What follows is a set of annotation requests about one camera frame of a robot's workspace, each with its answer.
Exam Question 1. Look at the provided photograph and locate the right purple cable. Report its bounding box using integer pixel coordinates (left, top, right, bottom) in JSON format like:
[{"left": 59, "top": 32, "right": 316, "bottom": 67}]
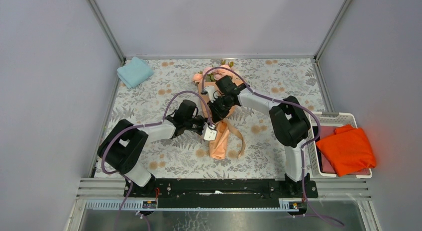
[{"left": 201, "top": 66, "right": 345, "bottom": 228}]

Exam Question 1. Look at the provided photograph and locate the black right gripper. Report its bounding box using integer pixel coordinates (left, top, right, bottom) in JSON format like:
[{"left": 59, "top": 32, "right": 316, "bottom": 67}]
[{"left": 207, "top": 96, "right": 234, "bottom": 123}]

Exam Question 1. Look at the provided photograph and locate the light blue folded towel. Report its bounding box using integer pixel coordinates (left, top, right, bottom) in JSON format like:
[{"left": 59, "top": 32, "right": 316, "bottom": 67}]
[{"left": 117, "top": 57, "right": 154, "bottom": 89}]

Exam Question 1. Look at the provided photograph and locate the floral patterned tablecloth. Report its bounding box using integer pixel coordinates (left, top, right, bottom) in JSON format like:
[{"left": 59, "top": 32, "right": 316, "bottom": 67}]
[{"left": 105, "top": 58, "right": 325, "bottom": 179}]

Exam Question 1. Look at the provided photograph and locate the purple cable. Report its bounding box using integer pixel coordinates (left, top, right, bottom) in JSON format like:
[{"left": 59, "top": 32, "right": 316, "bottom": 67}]
[
  {"left": 201, "top": 66, "right": 345, "bottom": 228},
  {"left": 100, "top": 90, "right": 215, "bottom": 231}
]

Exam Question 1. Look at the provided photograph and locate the pile of fake flowers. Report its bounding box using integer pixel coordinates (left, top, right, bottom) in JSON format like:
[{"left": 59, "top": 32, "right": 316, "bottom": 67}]
[{"left": 192, "top": 60, "right": 234, "bottom": 84}]

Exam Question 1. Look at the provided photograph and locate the beige ribbon pile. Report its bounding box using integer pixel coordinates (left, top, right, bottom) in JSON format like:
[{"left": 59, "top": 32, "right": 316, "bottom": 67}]
[{"left": 214, "top": 119, "right": 246, "bottom": 159}]

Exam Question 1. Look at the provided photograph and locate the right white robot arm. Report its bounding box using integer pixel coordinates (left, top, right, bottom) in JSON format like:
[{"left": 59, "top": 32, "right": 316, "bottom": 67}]
[{"left": 201, "top": 76, "right": 311, "bottom": 197}]

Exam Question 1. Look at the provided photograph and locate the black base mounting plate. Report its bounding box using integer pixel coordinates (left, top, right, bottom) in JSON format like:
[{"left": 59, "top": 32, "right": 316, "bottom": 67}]
[{"left": 123, "top": 177, "right": 318, "bottom": 209}]

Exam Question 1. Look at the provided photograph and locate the peach wrapping paper sheet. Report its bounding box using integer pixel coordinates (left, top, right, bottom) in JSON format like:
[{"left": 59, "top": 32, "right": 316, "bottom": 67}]
[{"left": 197, "top": 82, "right": 246, "bottom": 160}]

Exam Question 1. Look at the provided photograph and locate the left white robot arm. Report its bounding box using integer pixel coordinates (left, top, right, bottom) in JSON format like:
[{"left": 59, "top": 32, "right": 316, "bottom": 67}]
[{"left": 97, "top": 100, "right": 208, "bottom": 197}]

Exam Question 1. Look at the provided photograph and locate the white plastic basket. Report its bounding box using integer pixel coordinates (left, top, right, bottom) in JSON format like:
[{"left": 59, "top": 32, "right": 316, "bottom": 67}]
[{"left": 307, "top": 112, "right": 377, "bottom": 179}]

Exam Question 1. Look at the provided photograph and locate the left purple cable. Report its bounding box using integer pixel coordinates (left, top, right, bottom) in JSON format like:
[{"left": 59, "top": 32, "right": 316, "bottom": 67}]
[{"left": 100, "top": 90, "right": 215, "bottom": 231}]

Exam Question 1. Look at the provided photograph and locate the orange folded cloth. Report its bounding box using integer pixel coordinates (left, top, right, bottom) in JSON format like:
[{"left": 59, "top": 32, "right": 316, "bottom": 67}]
[{"left": 316, "top": 124, "right": 378, "bottom": 177}]

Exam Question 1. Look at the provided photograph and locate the pink cloth in basket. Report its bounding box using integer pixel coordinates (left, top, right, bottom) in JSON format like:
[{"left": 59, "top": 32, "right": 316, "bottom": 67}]
[{"left": 317, "top": 125, "right": 371, "bottom": 176}]

